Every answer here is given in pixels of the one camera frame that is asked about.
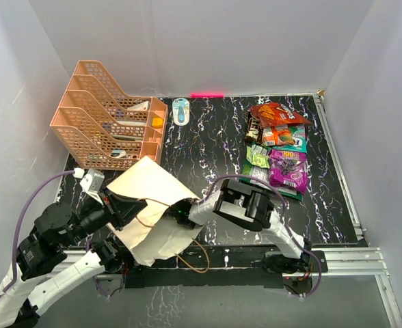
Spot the yellow sticky note pad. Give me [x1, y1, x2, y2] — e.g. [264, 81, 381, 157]
[151, 118, 163, 129]

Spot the peach plastic desk organizer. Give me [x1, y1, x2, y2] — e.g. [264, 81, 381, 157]
[51, 60, 168, 171]

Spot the teal Fox's mint candy bag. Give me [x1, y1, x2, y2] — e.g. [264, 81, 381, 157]
[282, 124, 307, 153]

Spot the pink tape strip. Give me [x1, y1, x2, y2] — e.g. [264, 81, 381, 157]
[190, 92, 224, 98]

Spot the purple blackcurrant candy bag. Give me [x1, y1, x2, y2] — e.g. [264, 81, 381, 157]
[268, 149, 308, 194]

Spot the blue correction tape package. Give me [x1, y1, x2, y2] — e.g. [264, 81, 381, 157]
[172, 98, 190, 126]

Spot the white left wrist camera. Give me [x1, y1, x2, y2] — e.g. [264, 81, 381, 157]
[80, 169, 105, 205]

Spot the red Doritos chips bag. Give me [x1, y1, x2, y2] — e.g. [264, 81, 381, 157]
[250, 102, 310, 128]

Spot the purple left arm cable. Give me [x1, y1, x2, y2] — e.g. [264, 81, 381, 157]
[0, 169, 84, 315]

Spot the green snack bag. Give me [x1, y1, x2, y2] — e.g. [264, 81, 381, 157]
[239, 159, 304, 201]

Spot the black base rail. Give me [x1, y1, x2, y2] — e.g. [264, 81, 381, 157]
[106, 245, 328, 292]

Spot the brown Kettle chips bag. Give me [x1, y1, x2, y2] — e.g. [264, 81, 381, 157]
[244, 112, 263, 144]

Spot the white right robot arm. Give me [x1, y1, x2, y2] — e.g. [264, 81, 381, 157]
[165, 178, 312, 273]

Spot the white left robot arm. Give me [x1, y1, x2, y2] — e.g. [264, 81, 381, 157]
[0, 188, 147, 327]

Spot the beige paper bag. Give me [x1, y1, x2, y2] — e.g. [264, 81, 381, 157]
[107, 156, 202, 267]

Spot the light green snack pack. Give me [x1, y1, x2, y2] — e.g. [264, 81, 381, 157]
[246, 144, 269, 169]

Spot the small white box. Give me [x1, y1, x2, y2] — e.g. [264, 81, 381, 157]
[129, 100, 150, 111]

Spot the orange red snack pack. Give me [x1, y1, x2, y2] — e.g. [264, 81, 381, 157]
[262, 125, 294, 146]

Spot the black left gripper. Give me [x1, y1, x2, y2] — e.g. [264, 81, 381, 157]
[64, 183, 149, 246]

